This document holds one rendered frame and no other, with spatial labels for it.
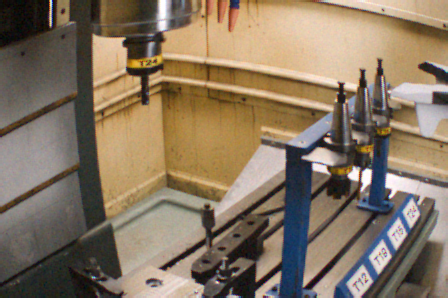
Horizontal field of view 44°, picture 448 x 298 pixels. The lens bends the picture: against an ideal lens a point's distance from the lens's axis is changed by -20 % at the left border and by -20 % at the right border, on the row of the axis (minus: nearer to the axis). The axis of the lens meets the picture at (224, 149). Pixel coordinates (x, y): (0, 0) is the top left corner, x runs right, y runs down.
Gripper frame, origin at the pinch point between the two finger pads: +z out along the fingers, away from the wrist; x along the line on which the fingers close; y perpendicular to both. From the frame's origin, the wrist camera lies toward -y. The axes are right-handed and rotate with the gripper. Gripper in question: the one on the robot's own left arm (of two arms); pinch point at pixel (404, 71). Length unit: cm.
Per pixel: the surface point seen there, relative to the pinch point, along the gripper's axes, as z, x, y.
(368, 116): 19.0, 37.2, 20.9
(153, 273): 46, 6, 46
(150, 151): 117, 92, 68
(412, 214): 12, 60, 52
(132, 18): 32.8, -10.1, -4.7
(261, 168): 73, 90, 63
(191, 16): 28.9, -2.7, -3.4
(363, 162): 20, 37, 30
